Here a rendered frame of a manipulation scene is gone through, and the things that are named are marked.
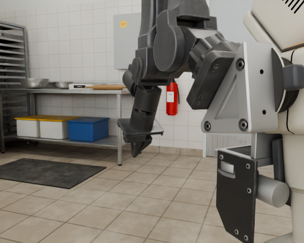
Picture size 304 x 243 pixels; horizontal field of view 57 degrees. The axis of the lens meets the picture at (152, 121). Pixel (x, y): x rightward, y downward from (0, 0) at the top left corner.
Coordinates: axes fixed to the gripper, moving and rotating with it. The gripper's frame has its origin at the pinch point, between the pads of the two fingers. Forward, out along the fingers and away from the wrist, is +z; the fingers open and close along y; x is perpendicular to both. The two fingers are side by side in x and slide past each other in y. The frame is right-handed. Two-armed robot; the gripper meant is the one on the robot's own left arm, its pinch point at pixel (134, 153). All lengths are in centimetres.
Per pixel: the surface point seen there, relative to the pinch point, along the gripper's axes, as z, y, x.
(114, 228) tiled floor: 115, -29, -55
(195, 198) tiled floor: 122, -105, -70
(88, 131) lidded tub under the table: 163, -55, -230
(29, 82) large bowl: 140, 6, -317
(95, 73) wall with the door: 126, -83, -319
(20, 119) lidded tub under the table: 191, 19, -303
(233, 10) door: -2, -216, -233
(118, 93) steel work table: 99, -80, -211
